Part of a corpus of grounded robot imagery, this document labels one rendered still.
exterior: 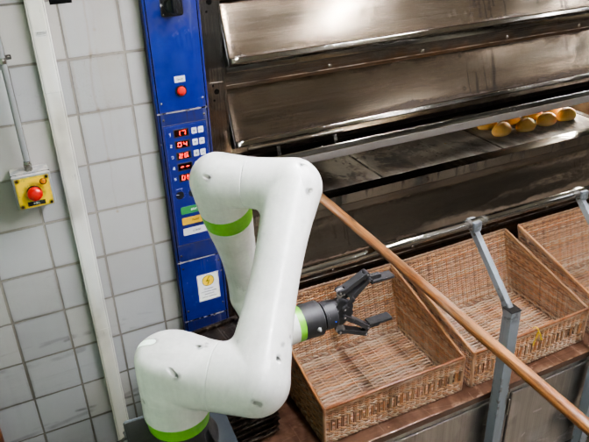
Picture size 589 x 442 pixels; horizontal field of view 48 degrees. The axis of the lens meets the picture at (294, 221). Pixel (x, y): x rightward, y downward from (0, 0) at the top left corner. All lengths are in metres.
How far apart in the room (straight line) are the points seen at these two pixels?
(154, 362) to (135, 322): 1.06
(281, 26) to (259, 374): 1.19
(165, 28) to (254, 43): 0.28
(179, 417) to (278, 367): 0.22
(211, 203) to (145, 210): 0.72
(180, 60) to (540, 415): 1.87
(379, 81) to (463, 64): 0.36
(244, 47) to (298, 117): 0.30
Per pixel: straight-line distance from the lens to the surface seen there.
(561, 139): 2.99
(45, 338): 2.24
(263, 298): 1.23
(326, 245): 2.41
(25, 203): 1.93
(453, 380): 2.47
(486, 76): 2.56
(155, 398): 1.26
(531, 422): 2.78
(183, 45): 1.93
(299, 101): 2.15
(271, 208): 1.30
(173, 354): 1.22
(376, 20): 2.22
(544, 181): 2.99
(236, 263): 1.55
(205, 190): 1.37
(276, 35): 2.05
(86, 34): 1.89
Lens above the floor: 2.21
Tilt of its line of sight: 28 degrees down
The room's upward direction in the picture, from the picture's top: 2 degrees counter-clockwise
